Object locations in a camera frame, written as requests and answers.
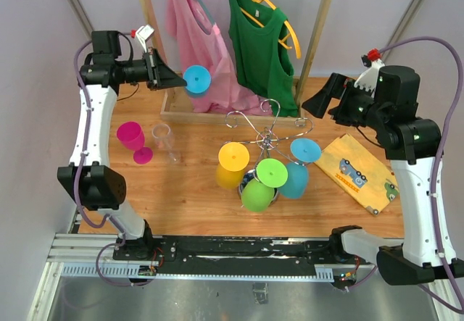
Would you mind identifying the magenta plastic wine glass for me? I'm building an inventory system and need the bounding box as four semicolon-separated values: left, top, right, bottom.
116;121;153;164

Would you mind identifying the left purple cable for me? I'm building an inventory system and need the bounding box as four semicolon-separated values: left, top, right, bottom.
73;33;157;288

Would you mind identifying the aluminium frame rail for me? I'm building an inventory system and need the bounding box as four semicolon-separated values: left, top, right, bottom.
46;232;445;283

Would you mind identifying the yellow plastic wine glass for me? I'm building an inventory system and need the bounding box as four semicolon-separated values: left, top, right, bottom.
216;142;250;189

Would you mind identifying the green plastic wine glass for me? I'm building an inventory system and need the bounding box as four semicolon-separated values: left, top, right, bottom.
241;158;289;212

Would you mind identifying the clear wine glass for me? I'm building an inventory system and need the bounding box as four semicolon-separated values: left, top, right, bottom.
152;123;181;163

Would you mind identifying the wooden clothes rack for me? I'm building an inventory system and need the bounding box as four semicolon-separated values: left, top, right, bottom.
160;0;331;127

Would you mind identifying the yellow clothes hanger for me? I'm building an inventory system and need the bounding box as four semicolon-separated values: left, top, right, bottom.
229;0;302;59

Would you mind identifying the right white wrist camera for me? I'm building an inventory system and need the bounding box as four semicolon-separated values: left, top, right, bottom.
355;49;385;93

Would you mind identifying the green tank top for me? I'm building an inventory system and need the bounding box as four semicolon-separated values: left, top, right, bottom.
228;3;299;117

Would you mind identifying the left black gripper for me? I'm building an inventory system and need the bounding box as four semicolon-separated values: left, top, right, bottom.
116;47;188;91

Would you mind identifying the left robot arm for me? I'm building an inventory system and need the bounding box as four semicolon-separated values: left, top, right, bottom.
57;25;186;260

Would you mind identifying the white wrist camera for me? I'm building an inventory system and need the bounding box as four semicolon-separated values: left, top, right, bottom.
130;25;154;53
355;49;385;93

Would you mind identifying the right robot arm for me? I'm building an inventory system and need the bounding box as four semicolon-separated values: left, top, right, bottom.
302;65;463;285

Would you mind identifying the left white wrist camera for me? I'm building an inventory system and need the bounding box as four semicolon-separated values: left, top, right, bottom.
130;25;154;53

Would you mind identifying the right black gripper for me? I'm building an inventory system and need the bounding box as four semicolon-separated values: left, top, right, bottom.
302;72;389;130

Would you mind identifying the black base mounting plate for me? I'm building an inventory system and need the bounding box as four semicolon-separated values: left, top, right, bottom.
112;235;367;277

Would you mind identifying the pink t-shirt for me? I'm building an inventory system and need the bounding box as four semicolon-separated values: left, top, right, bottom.
165;0;272;116

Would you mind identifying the blue wine glass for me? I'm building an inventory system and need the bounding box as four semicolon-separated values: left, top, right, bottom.
183;64;211;98
279;138;322;199

